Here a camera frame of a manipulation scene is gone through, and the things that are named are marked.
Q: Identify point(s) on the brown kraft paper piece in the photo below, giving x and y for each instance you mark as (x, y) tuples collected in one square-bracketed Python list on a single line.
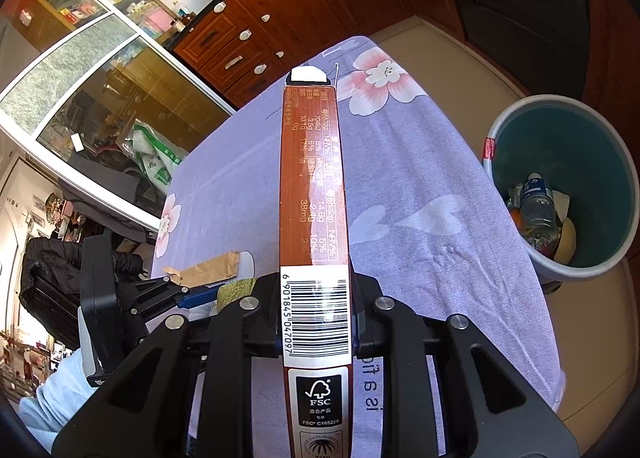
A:
[(210, 270)]

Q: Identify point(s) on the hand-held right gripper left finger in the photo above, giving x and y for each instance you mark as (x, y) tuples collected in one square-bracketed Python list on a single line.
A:
[(260, 318)]

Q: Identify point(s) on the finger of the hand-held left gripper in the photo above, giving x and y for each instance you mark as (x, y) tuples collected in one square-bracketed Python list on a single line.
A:
[(200, 298)]

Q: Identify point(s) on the black built-in oven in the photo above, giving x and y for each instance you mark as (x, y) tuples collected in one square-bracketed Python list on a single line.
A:
[(525, 13)]

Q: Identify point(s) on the brown cardboard box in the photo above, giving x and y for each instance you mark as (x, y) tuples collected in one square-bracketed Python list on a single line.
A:
[(312, 188)]

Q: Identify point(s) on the glass sliding door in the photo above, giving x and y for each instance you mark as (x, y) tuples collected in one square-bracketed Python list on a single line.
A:
[(125, 88)]

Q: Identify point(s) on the wooden kitchen cabinets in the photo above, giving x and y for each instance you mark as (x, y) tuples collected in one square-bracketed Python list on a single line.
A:
[(320, 3)]

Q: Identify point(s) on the purple floral tablecloth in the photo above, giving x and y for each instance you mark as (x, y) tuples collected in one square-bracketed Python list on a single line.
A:
[(425, 163)]

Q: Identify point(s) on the teal trash bin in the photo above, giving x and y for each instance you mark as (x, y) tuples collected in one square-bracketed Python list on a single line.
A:
[(600, 163)]

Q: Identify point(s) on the small condiment bottle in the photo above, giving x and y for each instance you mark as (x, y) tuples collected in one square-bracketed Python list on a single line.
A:
[(180, 13)]

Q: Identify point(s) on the green and white bag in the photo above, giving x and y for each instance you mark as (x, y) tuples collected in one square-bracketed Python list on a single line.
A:
[(155, 158)]

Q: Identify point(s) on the clear plastic bottle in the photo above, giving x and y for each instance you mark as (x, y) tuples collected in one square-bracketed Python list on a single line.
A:
[(537, 210)]

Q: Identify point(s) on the black jacket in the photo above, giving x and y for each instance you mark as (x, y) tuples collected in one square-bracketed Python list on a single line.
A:
[(50, 278)]

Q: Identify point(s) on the white paper napkin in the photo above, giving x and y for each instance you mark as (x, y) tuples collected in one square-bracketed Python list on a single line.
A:
[(561, 203)]

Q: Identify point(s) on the person's left forearm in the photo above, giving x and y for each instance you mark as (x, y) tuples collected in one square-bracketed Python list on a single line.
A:
[(55, 398)]

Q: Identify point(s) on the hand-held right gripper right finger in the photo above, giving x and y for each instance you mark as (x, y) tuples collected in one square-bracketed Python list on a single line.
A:
[(367, 323)]

